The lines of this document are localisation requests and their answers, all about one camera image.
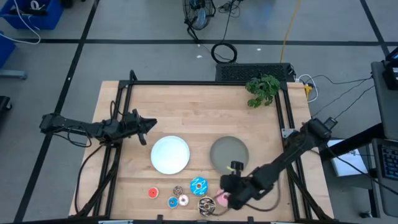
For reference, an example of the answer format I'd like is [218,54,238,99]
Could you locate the coiled black cable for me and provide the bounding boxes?
[211,42,238,64]

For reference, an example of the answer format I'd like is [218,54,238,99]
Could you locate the yellow cable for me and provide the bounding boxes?
[279,0,302,63]

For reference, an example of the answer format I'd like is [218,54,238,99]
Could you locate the large blue bin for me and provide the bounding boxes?
[0,0,65,31]

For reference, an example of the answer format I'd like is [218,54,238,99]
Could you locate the black computer case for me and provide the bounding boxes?
[215,63,295,83]

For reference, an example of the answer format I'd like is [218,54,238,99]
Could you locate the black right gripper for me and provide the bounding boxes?
[220,161,254,210]

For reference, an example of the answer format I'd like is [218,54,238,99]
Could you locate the grey desk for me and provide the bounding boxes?
[371,61,398,141]

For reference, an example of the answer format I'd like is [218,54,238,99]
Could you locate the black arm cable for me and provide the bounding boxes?
[74,144,106,215]

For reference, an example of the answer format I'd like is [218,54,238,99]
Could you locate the large pink donut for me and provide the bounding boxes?
[216,188,231,208]

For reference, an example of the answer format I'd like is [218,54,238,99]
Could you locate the black table frame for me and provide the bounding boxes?
[70,70,335,224]

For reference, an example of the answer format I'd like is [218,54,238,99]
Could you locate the green potted plant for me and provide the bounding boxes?
[244,73,281,109]

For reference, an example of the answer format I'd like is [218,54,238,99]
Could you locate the black keyboard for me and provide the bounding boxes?
[381,144,398,181]

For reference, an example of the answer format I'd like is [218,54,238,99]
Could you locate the large chocolate donut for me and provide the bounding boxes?
[197,196,216,217]

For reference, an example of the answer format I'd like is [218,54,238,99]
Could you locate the white paper sheet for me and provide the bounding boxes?
[326,139,369,177]

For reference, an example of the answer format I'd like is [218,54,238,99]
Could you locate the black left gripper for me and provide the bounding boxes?
[119,108,157,146]

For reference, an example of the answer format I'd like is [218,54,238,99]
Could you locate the large blue donut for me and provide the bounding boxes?
[190,176,209,197]

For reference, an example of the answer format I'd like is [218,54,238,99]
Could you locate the white round plate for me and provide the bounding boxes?
[150,135,191,175]

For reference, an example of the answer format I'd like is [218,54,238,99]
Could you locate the black floor fan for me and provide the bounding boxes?
[182,0,216,43]

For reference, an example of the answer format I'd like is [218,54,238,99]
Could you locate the grey round plate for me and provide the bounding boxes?
[210,136,250,175]

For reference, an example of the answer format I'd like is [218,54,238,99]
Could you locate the white power cable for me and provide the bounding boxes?
[297,73,320,103]

